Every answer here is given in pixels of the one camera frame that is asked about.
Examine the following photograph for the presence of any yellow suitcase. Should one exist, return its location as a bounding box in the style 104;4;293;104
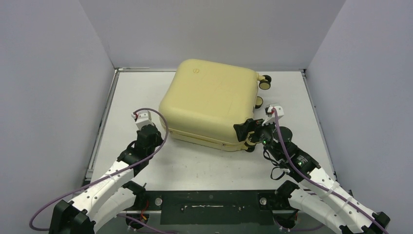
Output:
158;58;272;152

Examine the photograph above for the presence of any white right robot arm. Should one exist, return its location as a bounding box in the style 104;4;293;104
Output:
233;118;390;234

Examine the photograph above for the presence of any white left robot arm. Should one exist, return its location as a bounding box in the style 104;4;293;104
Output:
48;123;165;234

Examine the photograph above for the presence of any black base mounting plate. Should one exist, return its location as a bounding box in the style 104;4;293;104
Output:
127;190;298;225

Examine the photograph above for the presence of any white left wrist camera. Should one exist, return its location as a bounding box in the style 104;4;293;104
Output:
131;110;155;131

